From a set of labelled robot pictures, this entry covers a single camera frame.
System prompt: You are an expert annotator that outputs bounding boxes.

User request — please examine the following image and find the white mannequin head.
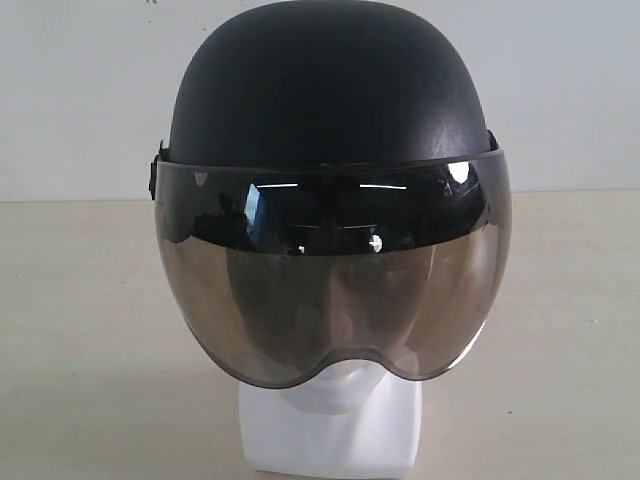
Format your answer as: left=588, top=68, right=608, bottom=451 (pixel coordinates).
left=238, top=360, right=422, bottom=479

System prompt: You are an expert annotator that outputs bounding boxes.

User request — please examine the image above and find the black helmet with tinted visor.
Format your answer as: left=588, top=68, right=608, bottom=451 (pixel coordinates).
left=149, top=1, right=512, bottom=389

